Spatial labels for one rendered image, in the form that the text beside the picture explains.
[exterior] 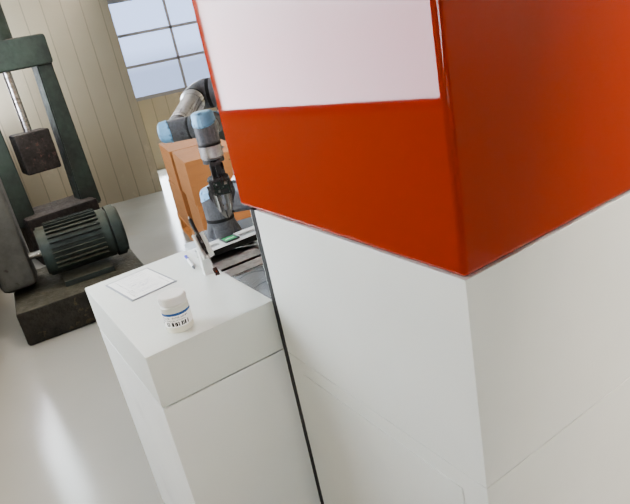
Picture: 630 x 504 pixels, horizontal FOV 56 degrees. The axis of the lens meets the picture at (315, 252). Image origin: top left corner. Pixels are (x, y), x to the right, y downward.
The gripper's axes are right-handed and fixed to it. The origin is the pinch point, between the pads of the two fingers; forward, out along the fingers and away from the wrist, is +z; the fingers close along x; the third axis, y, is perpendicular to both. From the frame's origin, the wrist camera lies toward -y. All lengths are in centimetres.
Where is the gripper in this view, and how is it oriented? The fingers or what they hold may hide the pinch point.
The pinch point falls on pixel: (226, 213)
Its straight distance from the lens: 204.5
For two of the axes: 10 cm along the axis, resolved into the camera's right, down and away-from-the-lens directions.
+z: 1.9, 9.1, 3.6
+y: 2.4, 3.1, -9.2
